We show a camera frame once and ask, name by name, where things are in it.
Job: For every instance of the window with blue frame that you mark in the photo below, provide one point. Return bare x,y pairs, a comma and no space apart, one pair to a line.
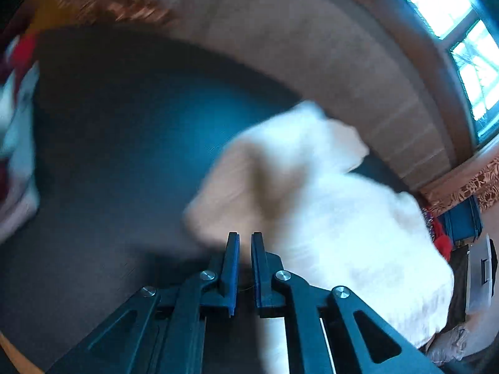
473,49

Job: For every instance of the white knitted sweater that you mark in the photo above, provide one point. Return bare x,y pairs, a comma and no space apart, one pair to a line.
293,178

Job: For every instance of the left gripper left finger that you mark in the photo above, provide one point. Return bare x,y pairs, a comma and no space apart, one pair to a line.
160,330

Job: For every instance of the blue storage bag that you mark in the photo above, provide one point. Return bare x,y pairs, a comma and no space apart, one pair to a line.
463,222

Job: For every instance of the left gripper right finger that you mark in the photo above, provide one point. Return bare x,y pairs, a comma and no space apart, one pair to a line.
328,331

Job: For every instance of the clear plastic storage box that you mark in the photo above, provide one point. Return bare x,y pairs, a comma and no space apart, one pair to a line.
479,277

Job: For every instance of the red garment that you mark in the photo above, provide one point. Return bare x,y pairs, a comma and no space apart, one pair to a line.
440,239

